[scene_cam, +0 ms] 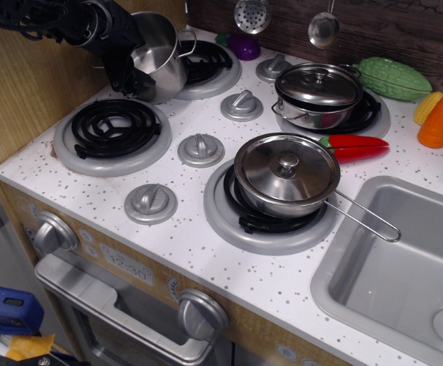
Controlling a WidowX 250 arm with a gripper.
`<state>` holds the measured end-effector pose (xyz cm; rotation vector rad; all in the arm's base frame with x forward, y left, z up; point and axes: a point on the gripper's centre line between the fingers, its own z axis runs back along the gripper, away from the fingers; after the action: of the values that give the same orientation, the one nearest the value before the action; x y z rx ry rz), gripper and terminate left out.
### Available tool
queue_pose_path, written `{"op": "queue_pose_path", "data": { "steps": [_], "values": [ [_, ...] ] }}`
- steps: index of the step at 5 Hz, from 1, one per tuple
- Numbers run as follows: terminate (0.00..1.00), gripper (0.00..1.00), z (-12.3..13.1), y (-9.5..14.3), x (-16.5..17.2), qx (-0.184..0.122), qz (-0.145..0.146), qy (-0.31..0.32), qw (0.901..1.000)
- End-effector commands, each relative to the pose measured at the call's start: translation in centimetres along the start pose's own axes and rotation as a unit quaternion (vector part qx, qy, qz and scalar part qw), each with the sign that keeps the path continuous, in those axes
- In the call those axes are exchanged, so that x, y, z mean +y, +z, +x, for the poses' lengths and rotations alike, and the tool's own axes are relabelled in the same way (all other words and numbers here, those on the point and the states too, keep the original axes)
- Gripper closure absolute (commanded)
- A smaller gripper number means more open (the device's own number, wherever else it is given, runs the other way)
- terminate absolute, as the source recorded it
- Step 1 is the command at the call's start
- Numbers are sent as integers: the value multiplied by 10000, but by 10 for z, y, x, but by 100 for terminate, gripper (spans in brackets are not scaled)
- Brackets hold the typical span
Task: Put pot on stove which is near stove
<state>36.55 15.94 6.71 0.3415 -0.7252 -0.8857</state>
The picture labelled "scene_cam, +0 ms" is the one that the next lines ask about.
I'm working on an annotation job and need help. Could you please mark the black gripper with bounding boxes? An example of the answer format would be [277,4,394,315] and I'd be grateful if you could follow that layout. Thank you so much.
[79,1,156,100]

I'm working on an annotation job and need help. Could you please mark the tall steel pot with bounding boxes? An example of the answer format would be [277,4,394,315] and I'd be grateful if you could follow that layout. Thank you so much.
[132,11,195,104]

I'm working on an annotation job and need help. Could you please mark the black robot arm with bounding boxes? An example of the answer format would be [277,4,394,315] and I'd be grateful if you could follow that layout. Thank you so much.
[0,1,156,96]

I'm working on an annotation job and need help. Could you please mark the front left stove burner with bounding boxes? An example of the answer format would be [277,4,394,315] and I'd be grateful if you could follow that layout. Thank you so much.
[53,98,172,178]

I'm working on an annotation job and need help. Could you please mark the stove burner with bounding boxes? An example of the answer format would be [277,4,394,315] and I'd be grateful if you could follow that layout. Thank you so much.
[174,40,242,101]
[275,90,391,140]
[53,98,172,178]
[203,160,336,255]

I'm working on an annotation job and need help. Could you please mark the rear left stove burner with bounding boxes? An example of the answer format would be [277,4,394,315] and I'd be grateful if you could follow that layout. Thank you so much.
[174,40,242,101]

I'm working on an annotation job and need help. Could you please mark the grey stove knob lower middle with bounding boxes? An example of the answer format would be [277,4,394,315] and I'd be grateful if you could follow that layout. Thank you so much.
[178,133,225,168]

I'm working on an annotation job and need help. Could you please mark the grey stove knob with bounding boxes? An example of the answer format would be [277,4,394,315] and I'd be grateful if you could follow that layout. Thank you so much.
[178,133,225,168]
[220,90,264,122]
[124,184,178,225]
[255,54,292,83]

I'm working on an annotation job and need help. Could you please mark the grey stove knob upper middle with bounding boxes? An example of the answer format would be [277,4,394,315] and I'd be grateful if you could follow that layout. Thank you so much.
[220,90,264,122]

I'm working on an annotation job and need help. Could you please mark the grey stove knob front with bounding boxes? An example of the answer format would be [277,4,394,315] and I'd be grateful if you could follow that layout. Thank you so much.
[124,184,178,225]

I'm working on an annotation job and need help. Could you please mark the grey stove knob rear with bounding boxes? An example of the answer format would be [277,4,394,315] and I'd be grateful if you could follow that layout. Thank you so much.
[255,54,292,83]

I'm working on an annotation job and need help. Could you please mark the front right stove burner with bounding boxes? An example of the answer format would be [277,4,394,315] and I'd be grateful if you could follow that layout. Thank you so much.
[203,160,336,255]

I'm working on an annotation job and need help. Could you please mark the steel pot lid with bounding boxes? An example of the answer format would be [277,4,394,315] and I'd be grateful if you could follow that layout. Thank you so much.
[274,63,363,107]

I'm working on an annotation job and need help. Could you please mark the rear right stove burner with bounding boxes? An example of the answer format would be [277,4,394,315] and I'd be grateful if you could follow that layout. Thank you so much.
[275,90,391,140]

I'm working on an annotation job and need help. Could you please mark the purple toy eggplant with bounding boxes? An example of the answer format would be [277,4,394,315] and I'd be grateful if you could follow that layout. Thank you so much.
[215,34,261,61]

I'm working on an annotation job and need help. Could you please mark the hanging steel skimmer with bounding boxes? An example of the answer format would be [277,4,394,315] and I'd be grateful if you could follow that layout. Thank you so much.
[234,0,271,34]

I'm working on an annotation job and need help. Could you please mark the grey oven knob left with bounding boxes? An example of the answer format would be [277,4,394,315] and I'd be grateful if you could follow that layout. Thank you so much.
[34,210,79,255]

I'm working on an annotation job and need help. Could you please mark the grey oven knob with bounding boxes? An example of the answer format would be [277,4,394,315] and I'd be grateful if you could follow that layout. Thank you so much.
[34,210,79,255]
[177,288,230,341]

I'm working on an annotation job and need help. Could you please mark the steel saucepan lid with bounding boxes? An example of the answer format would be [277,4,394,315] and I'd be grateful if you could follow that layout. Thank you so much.
[234,133,340,204]

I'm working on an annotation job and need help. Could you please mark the oven clock display panel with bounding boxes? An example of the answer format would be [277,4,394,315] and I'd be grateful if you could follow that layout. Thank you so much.
[100,243,155,286]

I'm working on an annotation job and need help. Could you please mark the hanging steel ladle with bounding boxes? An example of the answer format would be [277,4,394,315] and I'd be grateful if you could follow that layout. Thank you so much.
[308,1,340,50]

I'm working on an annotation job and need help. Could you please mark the red toy chili pepper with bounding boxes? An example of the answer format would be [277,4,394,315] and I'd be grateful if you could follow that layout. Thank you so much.
[319,134,390,164]

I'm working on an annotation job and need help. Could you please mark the grey oven knob right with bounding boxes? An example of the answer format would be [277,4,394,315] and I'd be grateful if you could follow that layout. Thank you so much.
[177,288,230,341]

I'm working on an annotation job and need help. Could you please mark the green toy bitter gourd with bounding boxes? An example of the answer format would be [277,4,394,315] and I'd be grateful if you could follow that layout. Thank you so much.
[352,56,432,101]

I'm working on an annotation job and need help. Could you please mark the blue clamp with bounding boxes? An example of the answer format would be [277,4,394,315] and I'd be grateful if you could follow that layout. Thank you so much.
[0,287,44,336]

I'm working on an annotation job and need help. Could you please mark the yellow tape piece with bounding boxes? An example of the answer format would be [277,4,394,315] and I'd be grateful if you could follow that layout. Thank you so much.
[5,334,55,361]

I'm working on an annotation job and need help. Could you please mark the yellow toy corn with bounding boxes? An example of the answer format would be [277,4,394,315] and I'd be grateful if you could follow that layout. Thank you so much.
[413,91,443,125]

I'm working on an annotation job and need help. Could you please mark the orange toy carrot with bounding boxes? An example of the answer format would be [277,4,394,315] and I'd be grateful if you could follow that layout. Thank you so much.
[417,98,443,149]

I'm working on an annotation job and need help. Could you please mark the grey toy sink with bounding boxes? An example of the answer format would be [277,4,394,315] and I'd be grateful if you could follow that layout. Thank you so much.
[311,176,443,365]

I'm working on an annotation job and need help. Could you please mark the steel saucepan with long handle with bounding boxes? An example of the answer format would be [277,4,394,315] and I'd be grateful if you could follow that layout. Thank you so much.
[233,133,402,242]

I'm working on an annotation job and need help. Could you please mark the steel pot with side handles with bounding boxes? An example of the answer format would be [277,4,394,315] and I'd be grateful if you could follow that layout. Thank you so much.
[271,64,362,130]

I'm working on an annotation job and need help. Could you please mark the grey oven door handle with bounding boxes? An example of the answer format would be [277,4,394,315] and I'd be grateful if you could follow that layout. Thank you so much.
[35,255,218,365]

